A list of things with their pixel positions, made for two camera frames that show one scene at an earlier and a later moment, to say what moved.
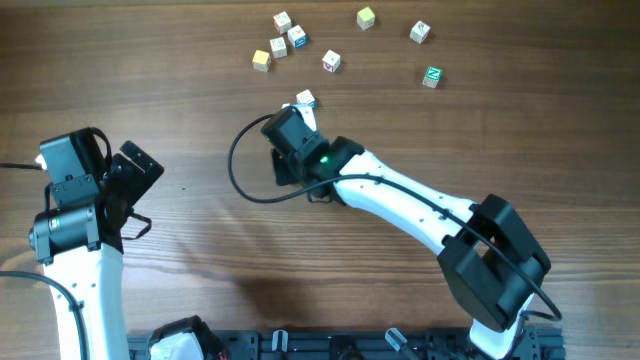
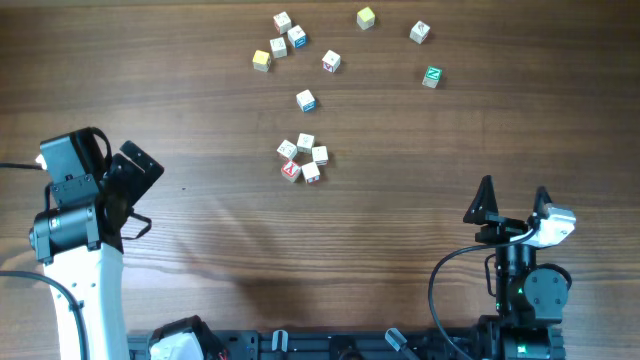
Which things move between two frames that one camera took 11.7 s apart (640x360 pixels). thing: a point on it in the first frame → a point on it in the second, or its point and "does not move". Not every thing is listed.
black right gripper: x=283 y=174 → x=500 y=227
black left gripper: x=139 y=182 does not move
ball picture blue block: x=304 y=97 does not move
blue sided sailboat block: x=297 y=36 does not move
